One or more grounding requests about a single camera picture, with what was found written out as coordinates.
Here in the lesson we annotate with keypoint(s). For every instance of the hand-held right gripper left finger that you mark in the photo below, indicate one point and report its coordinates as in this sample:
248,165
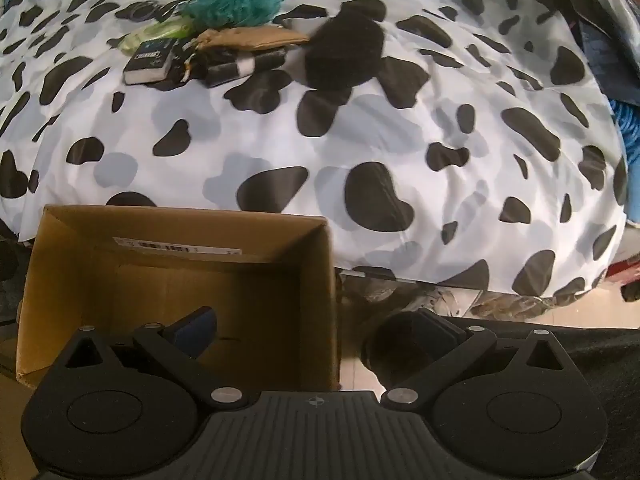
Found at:
192,332

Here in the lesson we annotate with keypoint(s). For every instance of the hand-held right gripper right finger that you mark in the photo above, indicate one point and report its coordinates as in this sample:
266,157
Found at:
437,332

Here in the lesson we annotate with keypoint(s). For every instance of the brown cardboard box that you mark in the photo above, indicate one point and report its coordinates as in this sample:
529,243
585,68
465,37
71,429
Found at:
150,290

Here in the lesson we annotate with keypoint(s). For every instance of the black and white sock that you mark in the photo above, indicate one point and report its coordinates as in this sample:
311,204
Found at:
240,67

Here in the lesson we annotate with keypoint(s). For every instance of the small black box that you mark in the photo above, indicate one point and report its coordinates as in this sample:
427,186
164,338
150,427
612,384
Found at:
150,62

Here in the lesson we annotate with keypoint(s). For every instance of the black fluffy cloth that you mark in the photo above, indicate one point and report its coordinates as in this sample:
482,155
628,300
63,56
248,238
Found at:
345,50

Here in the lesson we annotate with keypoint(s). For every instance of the green wet wipes packet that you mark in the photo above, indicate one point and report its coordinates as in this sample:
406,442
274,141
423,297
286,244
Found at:
155,35

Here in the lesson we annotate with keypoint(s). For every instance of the tan burlap pouch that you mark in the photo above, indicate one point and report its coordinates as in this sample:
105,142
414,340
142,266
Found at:
250,37

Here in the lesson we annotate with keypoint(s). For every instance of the dark cloth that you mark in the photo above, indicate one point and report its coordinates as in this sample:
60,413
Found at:
610,400

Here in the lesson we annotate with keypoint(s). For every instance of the cow print blanket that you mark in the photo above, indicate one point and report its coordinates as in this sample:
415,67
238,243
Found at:
380,125

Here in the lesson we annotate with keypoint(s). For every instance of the blue knitted cloth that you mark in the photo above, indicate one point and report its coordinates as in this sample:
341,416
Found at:
631,130

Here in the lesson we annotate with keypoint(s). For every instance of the dark plastic bags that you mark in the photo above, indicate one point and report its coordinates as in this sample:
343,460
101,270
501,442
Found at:
605,20

